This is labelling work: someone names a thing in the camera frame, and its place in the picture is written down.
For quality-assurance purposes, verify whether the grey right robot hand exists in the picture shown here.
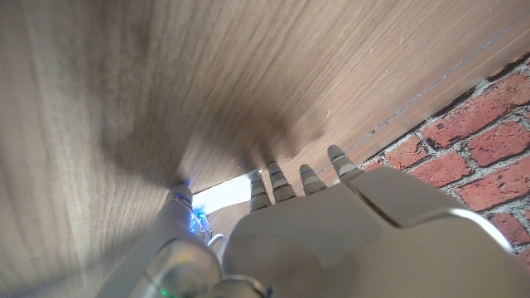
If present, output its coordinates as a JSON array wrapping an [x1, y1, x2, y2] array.
[[189, 209, 227, 257]]

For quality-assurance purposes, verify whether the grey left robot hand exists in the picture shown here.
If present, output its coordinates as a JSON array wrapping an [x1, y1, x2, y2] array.
[[94, 144, 530, 298]]

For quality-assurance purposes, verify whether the white paper shipping label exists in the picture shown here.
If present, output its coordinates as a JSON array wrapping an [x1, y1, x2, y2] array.
[[190, 170, 263, 216]]

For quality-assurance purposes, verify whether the red brick printed backdrop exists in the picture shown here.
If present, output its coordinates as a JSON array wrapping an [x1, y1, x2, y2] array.
[[359, 51, 530, 270]]

